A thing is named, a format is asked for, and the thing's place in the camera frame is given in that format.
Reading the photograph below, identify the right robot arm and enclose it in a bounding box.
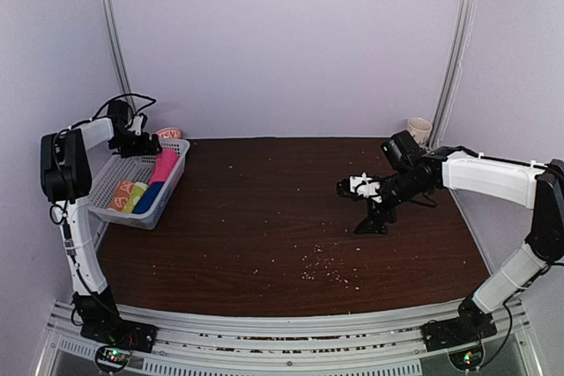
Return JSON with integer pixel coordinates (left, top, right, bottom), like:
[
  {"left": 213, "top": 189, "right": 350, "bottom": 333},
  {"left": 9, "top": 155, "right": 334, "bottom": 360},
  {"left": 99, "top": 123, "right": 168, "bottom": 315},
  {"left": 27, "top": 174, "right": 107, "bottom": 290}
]
[{"left": 337, "top": 131, "right": 563, "bottom": 343}]

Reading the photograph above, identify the red white bowl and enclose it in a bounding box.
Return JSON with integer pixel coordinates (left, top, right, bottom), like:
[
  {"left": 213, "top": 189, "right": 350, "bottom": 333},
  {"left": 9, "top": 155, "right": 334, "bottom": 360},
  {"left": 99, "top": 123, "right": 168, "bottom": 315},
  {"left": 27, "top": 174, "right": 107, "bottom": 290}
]
[{"left": 157, "top": 128, "right": 182, "bottom": 139}]

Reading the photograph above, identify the aluminium post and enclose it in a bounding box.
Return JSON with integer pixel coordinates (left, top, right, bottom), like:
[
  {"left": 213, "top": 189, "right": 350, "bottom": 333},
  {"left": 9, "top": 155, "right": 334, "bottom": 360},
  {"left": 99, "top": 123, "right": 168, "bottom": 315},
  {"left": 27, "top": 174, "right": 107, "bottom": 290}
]
[
  {"left": 428, "top": 0, "right": 476, "bottom": 148},
  {"left": 100, "top": 0, "right": 130, "bottom": 94}
]

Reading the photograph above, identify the beige printed mug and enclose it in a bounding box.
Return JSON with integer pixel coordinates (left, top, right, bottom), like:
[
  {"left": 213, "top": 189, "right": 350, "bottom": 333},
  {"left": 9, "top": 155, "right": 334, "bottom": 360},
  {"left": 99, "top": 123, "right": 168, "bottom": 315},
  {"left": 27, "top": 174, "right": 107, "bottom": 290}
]
[{"left": 407, "top": 117, "right": 433, "bottom": 147}]

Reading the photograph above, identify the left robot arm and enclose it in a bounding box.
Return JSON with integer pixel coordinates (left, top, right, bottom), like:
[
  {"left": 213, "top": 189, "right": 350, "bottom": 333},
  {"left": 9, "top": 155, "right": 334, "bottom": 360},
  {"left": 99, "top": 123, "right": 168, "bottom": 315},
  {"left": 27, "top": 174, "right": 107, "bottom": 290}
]
[{"left": 40, "top": 94, "right": 162, "bottom": 344}]

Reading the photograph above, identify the blue rolled towel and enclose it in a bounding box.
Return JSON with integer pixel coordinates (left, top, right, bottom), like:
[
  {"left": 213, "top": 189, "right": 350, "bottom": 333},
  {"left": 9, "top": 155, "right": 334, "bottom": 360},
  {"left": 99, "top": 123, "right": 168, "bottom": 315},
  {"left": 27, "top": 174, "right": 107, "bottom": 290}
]
[{"left": 132, "top": 181, "right": 169, "bottom": 214}]

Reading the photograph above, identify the right aluminium post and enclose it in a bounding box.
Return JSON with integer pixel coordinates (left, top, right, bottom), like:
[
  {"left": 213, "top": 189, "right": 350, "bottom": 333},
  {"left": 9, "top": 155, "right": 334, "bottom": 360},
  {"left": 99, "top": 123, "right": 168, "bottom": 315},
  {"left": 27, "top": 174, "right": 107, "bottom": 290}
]
[{"left": 428, "top": 0, "right": 476, "bottom": 148}]

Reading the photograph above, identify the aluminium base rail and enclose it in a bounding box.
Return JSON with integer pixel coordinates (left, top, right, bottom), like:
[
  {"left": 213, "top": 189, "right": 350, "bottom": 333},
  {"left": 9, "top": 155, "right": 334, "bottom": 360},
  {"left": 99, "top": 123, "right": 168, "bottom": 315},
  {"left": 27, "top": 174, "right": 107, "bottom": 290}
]
[{"left": 31, "top": 300, "right": 547, "bottom": 375}]

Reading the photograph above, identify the left aluminium post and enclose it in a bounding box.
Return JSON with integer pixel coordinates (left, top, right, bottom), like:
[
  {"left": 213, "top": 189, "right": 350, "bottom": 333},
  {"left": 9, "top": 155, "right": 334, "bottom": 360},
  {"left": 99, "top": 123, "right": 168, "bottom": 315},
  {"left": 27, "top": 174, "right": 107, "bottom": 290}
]
[{"left": 100, "top": 0, "right": 130, "bottom": 94}]

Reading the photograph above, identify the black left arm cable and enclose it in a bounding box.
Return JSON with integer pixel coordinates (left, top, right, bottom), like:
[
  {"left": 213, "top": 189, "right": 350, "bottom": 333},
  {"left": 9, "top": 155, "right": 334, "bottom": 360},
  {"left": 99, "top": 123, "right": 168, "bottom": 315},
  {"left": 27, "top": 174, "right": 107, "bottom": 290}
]
[{"left": 85, "top": 92, "right": 158, "bottom": 124}]

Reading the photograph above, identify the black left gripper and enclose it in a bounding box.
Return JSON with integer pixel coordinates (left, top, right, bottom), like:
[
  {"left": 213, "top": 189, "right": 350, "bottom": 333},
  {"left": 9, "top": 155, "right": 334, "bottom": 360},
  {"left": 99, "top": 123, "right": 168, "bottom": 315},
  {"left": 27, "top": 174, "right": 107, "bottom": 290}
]
[{"left": 109, "top": 129, "right": 163, "bottom": 158}]

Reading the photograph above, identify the pink towel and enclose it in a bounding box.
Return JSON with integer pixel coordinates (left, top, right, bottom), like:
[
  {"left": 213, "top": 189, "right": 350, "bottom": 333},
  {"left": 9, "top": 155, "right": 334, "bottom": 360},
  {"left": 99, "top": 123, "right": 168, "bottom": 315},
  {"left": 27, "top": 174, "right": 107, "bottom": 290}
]
[{"left": 149, "top": 149, "right": 179, "bottom": 185}]

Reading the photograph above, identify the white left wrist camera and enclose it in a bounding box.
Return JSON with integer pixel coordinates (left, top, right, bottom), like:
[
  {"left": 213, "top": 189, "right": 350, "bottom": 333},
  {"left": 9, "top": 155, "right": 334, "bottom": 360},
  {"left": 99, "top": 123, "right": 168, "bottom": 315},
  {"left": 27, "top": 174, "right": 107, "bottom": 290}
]
[{"left": 130, "top": 113, "right": 147, "bottom": 136}]

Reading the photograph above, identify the orange bunny towel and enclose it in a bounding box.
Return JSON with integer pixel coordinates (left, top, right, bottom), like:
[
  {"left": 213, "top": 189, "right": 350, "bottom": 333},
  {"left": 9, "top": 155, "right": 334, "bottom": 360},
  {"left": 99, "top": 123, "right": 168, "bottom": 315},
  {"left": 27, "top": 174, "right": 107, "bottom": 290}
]
[{"left": 108, "top": 180, "right": 134, "bottom": 213}]

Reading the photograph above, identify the white plastic basket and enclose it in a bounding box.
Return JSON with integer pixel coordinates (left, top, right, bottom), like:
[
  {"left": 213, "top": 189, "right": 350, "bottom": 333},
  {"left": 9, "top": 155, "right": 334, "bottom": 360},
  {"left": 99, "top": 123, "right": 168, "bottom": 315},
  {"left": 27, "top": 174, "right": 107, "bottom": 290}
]
[{"left": 89, "top": 138, "right": 190, "bottom": 230}]

